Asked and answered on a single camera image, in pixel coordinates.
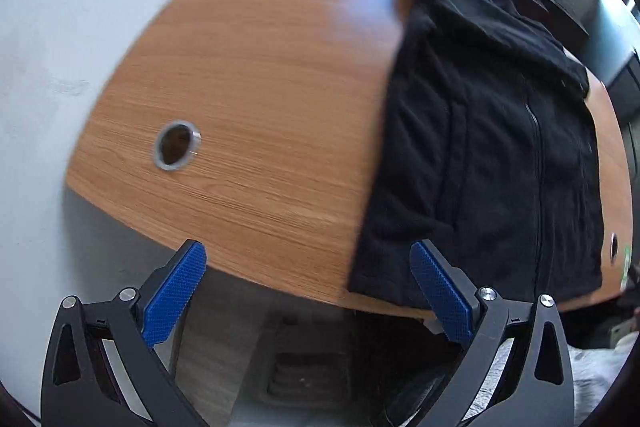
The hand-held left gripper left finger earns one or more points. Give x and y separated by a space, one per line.
172 294

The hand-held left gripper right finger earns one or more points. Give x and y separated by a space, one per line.
442 292

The black fleece jacket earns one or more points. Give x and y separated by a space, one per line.
480 147

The dark floor vent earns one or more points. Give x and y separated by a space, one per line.
305 372

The wooden table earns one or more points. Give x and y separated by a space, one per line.
250 107

